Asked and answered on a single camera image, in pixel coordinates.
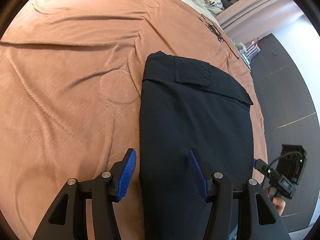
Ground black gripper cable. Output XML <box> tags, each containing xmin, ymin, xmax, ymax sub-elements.
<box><xmin>262</xmin><ymin>151</ymin><xmax>303</xmax><ymax>188</ymax></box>

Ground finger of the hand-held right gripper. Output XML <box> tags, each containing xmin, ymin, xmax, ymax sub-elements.
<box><xmin>252</xmin><ymin>158</ymin><xmax>270</xmax><ymax>176</ymax></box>

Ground pink and white rack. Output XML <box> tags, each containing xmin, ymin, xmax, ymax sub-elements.
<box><xmin>244</xmin><ymin>37</ymin><xmax>260</xmax><ymax>60</ymax></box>

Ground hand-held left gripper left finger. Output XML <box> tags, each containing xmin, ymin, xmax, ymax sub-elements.
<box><xmin>32</xmin><ymin>148</ymin><xmax>137</xmax><ymax>240</ymax></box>

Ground black pants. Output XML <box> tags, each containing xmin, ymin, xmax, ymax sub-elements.
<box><xmin>139</xmin><ymin>51</ymin><xmax>254</xmax><ymax>240</ymax></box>

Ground orange-blanketed bed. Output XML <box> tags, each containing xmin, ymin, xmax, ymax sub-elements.
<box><xmin>0</xmin><ymin>0</ymin><xmax>268</xmax><ymax>240</ymax></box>

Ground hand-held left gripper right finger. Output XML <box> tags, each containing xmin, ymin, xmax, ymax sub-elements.
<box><xmin>187</xmin><ymin>148</ymin><xmax>292</xmax><ymax>240</ymax></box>

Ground person's right hand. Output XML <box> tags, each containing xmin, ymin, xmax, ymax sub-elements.
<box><xmin>265</xmin><ymin>187</ymin><xmax>287</xmax><ymax>215</ymax></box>

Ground white nightstand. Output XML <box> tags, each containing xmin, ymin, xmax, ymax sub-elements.
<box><xmin>235</xmin><ymin>41</ymin><xmax>252</xmax><ymax>69</ymax></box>

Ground black and white printed cloth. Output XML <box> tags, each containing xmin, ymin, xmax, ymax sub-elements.
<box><xmin>202</xmin><ymin>0</ymin><xmax>224</xmax><ymax>12</ymax></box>

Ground pink curtain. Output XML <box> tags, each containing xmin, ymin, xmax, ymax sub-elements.
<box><xmin>215</xmin><ymin>0</ymin><xmax>310</xmax><ymax>39</ymax></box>

